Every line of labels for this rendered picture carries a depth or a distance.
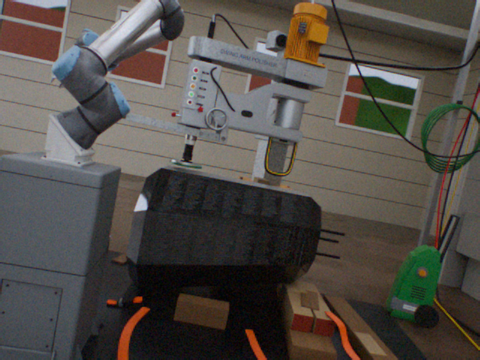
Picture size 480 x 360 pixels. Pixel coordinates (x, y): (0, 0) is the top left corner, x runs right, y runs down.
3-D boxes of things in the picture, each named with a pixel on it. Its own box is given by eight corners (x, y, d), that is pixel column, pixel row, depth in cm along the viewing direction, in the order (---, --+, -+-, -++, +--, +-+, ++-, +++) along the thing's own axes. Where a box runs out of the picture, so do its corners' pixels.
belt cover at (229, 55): (308, 94, 314) (313, 73, 312) (323, 93, 290) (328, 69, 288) (183, 64, 287) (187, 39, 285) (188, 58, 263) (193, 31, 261)
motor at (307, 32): (308, 72, 313) (319, 18, 309) (328, 67, 283) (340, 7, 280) (274, 63, 305) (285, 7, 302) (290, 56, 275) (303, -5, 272)
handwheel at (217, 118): (223, 132, 281) (227, 110, 279) (226, 133, 271) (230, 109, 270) (201, 127, 276) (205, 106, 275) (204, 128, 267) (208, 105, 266)
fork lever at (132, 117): (221, 142, 298) (223, 135, 298) (227, 143, 280) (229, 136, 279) (123, 119, 279) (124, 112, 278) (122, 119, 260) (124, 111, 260)
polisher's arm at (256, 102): (288, 155, 313) (301, 90, 309) (300, 157, 291) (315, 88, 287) (192, 136, 293) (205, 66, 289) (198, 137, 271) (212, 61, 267)
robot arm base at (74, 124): (80, 150, 174) (100, 136, 174) (51, 113, 171) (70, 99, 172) (92, 148, 193) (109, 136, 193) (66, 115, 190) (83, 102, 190)
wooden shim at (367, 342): (353, 334, 251) (353, 331, 251) (368, 336, 252) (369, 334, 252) (369, 355, 227) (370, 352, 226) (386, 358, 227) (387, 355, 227)
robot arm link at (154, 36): (197, 25, 214) (112, 65, 252) (184, 2, 208) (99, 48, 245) (189, 35, 207) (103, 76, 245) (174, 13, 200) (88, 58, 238)
